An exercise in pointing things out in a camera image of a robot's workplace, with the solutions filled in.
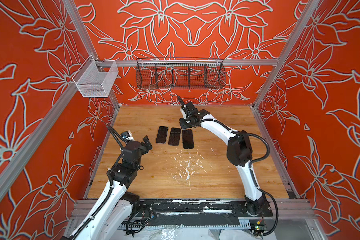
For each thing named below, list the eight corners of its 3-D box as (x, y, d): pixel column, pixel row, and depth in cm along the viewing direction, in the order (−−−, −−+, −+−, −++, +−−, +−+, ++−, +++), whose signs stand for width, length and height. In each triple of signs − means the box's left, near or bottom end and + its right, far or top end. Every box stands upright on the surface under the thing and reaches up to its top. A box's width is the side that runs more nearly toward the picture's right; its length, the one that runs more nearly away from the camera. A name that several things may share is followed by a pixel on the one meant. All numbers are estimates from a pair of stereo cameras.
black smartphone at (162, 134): (156, 143, 100) (156, 141, 98) (158, 128, 108) (157, 126, 106) (166, 143, 100) (166, 141, 98) (167, 128, 108) (167, 126, 106)
